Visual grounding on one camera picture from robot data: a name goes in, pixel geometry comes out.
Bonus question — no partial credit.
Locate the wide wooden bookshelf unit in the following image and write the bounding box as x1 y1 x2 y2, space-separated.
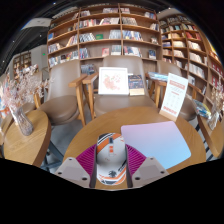
45 3 161 69

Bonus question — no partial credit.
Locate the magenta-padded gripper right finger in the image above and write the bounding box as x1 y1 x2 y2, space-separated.
125 143 170 189

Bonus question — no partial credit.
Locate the round wooden side table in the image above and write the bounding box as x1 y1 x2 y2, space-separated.
196 114 224 159
0 109 53 168

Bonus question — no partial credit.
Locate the white red sign stand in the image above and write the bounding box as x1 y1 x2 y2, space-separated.
158 72 189 122

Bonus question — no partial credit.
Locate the beige wooden-armed armchair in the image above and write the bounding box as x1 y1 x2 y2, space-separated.
33 59 88 127
82 54 161 118
153 59 198 122

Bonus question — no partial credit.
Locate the white framed floral picture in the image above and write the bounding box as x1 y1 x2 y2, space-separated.
97 66 130 96

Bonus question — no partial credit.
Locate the dark cover book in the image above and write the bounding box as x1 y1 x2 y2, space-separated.
128 74 146 97

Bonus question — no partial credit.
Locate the white and orange computer mouse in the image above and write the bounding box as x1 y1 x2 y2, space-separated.
95 132 128 186

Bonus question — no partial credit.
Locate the light blue book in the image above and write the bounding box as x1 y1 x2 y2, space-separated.
147 71 169 83

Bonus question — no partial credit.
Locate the pink-blue gradient mouse pad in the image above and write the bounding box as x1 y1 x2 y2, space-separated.
120 120 192 170

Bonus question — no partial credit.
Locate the glass vase with dried flowers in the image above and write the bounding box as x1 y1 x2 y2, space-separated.
0 64 54 137
207 83 224 131

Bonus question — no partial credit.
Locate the distant wooden bookshelf unit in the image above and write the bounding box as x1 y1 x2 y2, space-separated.
12 50 33 79

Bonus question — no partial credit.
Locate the curved wooden bookshelf unit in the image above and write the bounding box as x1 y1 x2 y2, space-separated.
158 13 224 111

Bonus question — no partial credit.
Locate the stack of colourful magazines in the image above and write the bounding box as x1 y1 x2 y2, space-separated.
191 98 213 120

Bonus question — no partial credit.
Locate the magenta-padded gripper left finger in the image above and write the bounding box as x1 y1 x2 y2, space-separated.
54 143 98 189

